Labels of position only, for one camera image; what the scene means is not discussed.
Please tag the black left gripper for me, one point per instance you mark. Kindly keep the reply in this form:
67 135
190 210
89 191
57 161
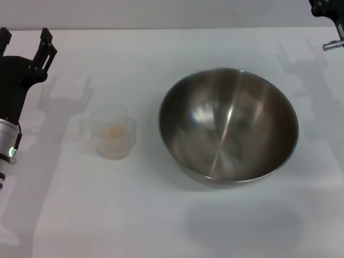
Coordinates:
13 80

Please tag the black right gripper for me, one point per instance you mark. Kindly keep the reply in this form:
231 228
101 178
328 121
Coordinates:
322 6

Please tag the clear plastic measuring cup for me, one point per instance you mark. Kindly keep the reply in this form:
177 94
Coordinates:
96 118

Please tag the white rice grains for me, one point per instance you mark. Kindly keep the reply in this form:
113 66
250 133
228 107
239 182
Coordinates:
114 134

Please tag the stainless steel mixing bowl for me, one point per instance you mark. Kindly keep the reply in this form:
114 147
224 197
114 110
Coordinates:
228 126

